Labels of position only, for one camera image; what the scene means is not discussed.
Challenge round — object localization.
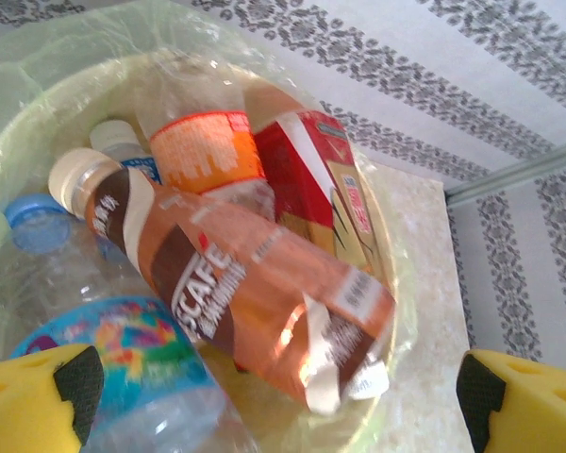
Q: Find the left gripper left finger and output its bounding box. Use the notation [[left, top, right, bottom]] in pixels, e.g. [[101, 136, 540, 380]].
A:
[[0, 343, 106, 453]]

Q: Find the clear bottle dark blue label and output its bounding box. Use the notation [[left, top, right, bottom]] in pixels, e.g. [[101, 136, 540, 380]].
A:
[[88, 118, 164, 188]]

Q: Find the clear bottle light blue label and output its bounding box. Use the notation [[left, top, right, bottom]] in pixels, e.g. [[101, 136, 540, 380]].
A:
[[0, 192, 260, 453]]

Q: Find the cream plastic bin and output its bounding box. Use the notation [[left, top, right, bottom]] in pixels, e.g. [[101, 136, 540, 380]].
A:
[[0, 46, 409, 453]]

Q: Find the bin with plastic liner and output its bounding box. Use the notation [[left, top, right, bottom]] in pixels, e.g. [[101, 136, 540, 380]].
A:
[[0, 0, 435, 453]]

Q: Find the tea bottle red gold label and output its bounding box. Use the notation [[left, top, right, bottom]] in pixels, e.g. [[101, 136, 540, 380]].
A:
[[242, 84, 392, 284]]

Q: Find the brown coffee bottle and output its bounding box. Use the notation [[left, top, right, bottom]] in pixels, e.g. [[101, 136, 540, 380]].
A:
[[46, 146, 397, 416]]

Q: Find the aluminium frame post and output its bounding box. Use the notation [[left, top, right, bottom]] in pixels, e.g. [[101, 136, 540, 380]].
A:
[[445, 136, 566, 209]]

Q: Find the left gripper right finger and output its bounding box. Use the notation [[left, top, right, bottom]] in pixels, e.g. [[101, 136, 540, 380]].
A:
[[455, 349, 566, 453]]

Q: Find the clear bottle orange label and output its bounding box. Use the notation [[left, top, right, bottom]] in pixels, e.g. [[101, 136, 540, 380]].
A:
[[131, 56, 279, 227]]

